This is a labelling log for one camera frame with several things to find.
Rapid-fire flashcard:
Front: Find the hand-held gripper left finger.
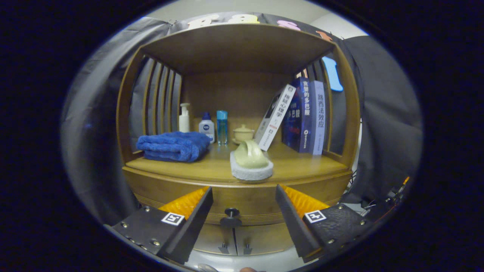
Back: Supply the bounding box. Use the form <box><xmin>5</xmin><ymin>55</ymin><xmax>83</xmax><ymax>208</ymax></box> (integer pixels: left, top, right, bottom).
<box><xmin>112</xmin><ymin>186</ymin><xmax>214</xmax><ymax>265</ymax></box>

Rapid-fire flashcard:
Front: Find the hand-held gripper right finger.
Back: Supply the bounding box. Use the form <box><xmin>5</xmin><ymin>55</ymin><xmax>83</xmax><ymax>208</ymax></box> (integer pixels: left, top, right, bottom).
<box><xmin>275</xmin><ymin>184</ymin><xmax>375</xmax><ymax>264</ymax></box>

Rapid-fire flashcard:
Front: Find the wooden cabinet door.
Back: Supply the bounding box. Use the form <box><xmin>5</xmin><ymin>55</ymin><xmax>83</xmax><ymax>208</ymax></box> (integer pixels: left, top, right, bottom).
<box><xmin>234</xmin><ymin>223</ymin><xmax>299</xmax><ymax>256</ymax></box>
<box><xmin>193</xmin><ymin>223</ymin><xmax>238</xmax><ymax>256</ymax></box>

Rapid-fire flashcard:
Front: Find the wooden countertop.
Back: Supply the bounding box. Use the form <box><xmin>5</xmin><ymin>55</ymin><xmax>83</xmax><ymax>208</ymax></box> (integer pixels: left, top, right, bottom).
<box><xmin>125</xmin><ymin>142</ymin><xmax>350</xmax><ymax>184</ymax></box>

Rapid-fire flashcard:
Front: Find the wooden cabinet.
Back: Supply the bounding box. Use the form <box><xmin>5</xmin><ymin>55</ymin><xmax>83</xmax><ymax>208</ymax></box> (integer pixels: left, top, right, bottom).
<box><xmin>116</xmin><ymin>23</ymin><xmax>361</xmax><ymax>257</ymax></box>

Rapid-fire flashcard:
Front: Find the folded blue towel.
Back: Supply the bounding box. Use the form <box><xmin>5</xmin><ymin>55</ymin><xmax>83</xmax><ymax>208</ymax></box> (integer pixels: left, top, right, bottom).
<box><xmin>136</xmin><ymin>131</ymin><xmax>212</xmax><ymax>163</ymax></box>

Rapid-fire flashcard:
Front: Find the white bottle with blue cap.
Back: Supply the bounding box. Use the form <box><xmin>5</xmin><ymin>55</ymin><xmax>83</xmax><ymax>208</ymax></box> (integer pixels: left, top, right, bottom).
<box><xmin>199</xmin><ymin>112</ymin><xmax>216</xmax><ymax>144</ymax></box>

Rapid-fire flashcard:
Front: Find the black and orange equipment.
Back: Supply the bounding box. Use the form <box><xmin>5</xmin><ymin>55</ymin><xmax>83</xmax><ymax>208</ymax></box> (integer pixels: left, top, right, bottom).
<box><xmin>359</xmin><ymin>176</ymin><xmax>413</xmax><ymax>219</ymax></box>

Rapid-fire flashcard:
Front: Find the clear blue bottle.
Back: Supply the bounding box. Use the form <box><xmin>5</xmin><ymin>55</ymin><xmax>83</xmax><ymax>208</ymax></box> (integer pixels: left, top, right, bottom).
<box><xmin>217</xmin><ymin>110</ymin><xmax>228</xmax><ymax>146</ymax></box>

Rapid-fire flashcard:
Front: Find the dark blue book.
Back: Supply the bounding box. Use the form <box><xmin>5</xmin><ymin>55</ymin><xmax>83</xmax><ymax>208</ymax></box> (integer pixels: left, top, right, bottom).
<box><xmin>282</xmin><ymin>77</ymin><xmax>313</xmax><ymax>153</ymax></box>

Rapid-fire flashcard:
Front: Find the beige lidded teacup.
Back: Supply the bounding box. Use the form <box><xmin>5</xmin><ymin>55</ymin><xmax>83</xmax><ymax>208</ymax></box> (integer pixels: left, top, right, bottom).
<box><xmin>232</xmin><ymin>124</ymin><xmax>255</xmax><ymax>145</ymax></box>

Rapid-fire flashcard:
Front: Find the white book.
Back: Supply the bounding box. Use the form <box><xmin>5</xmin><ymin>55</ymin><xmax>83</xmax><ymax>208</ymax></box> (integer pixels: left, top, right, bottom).
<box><xmin>254</xmin><ymin>84</ymin><xmax>296</xmax><ymax>151</ymax></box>

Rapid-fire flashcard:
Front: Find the pale lilac book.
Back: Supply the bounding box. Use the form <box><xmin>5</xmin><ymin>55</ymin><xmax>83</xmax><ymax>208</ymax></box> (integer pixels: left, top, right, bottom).
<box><xmin>309</xmin><ymin>80</ymin><xmax>326</xmax><ymax>156</ymax></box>

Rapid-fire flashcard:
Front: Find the white pump bottle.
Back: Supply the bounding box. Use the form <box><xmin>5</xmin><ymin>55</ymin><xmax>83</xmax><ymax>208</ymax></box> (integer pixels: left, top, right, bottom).
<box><xmin>178</xmin><ymin>103</ymin><xmax>191</xmax><ymax>133</ymax></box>

